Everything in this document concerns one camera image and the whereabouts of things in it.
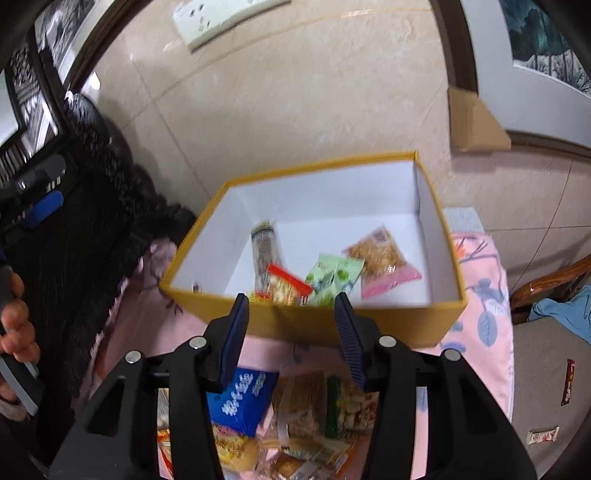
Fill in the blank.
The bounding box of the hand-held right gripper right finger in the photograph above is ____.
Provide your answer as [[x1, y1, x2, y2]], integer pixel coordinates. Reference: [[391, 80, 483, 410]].
[[333, 292, 539, 480]]

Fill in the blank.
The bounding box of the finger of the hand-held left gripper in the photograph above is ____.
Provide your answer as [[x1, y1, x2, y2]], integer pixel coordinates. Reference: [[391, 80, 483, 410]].
[[0, 154, 70, 241]]

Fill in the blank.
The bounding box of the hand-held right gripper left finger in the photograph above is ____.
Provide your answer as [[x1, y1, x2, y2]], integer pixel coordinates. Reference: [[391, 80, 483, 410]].
[[48, 292, 251, 480]]

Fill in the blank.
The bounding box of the blue snack packet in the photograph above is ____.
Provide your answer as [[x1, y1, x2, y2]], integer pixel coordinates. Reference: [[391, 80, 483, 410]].
[[206, 367, 280, 439]]

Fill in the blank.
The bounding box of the clear green-label peanut packet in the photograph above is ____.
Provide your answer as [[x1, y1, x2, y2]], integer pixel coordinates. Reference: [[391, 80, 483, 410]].
[[270, 371, 382, 467]]

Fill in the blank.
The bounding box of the yellow cardboard box white inside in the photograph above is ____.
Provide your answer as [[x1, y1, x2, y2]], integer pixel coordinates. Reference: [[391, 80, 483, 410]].
[[158, 150, 469, 349]]

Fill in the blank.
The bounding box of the red yellow snack packet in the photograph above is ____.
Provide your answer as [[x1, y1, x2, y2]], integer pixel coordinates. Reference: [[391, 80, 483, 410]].
[[157, 388, 174, 480]]

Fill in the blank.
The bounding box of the brown clear snack packet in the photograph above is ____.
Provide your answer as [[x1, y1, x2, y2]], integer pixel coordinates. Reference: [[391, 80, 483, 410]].
[[270, 455, 347, 480]]

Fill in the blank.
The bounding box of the person's left hand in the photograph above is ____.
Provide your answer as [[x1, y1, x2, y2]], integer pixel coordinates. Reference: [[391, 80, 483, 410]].
[[0, 272, 42, 407]]

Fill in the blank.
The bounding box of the black knit cloth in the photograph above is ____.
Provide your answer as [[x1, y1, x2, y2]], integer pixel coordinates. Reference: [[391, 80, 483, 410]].
[[28, 92, 199, 462]]

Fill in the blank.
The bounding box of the red clear snack packet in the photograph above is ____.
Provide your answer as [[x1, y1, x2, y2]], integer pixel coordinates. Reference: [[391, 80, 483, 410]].
[[265, 263, 313, 306]]

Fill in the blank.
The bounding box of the green snack packet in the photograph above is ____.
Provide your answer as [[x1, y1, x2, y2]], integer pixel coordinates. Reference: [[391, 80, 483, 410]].
[[332, 257, 365, 296], [305, 253, 340, 308]]

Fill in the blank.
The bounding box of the pink nut snack packet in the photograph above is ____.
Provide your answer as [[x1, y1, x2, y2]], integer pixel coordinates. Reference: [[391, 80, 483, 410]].
[[342, 224, 423, 298]]

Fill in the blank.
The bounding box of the clear striped snack packet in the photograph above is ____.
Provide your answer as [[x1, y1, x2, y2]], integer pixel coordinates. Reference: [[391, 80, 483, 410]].
[[250, 220, 283, 296]]

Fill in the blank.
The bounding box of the dark framed monochrome picture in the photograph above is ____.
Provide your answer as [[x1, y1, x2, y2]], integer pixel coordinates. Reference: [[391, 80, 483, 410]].
[[0, 44, 63, 178]]

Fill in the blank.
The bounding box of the pink printed blanket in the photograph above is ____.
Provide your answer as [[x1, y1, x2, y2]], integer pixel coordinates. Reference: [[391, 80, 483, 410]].
[[78, 233, 515, 480]]

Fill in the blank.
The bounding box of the pale grey cloth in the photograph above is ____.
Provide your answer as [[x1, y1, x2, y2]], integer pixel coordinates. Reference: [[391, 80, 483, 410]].
[[442, 207, 485, 235]]

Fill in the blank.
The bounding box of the grey seat cushion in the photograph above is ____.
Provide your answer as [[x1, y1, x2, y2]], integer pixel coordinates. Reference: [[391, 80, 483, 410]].
[[510, 318, 591, 480]]

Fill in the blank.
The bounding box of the wooden chair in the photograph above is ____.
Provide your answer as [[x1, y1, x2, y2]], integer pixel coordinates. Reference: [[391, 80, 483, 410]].
[[509, 254, 591, 324]]

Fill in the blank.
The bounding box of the white red snack packet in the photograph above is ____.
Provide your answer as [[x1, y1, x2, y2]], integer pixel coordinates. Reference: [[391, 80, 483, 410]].
[[527, 427, 560, 446]]

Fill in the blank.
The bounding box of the blue cloth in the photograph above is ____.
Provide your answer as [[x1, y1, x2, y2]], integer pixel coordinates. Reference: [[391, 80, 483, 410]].
[[529, 285, 591, 344]]

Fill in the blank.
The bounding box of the red snack bar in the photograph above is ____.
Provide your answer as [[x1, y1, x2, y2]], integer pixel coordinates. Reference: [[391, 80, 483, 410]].
[[561, 359, 577, 407]]

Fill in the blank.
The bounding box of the brown cardboard box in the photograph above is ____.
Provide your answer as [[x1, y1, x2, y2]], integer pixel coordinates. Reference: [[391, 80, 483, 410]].
[[448, 85, 512, 153]]

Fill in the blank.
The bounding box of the white power strip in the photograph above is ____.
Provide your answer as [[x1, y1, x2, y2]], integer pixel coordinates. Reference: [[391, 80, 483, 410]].
[[172, 0, 291, 51]]

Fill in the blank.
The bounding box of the black and white wall picture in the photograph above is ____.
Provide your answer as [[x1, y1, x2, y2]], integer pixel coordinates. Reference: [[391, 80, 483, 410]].
[[34, 0, 98, 77]]

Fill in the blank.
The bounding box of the teal wall painting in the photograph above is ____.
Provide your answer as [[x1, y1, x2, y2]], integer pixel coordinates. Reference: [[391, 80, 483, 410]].
[[499, 0, 591, 97]]

